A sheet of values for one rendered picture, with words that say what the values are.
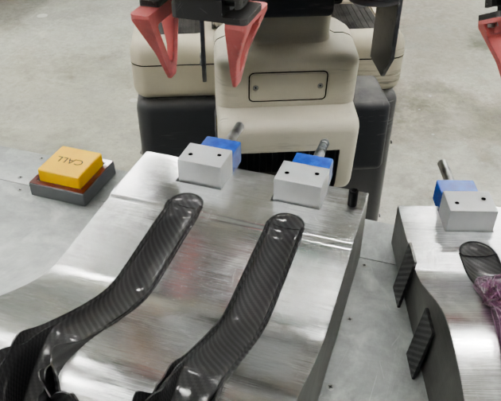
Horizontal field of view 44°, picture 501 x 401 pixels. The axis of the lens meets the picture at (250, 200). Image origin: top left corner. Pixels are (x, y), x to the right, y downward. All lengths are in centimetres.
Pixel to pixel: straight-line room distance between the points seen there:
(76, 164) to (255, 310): 37
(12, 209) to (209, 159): 29
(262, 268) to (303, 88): 46
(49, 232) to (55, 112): 199
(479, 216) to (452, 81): 235
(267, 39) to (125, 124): 168
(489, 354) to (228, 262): 24
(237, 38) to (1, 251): 38
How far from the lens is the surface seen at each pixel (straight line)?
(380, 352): 64
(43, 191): 84
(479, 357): 53
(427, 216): 72
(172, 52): 65
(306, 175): 65
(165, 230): 64
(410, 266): 65
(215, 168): 66
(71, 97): 286
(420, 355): 60
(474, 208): 70
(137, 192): 68
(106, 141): 251
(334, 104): 101
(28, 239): 79
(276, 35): 97
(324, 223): 63
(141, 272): 60
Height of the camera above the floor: 128
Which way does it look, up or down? 37 degrees down
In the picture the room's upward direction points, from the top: straight up
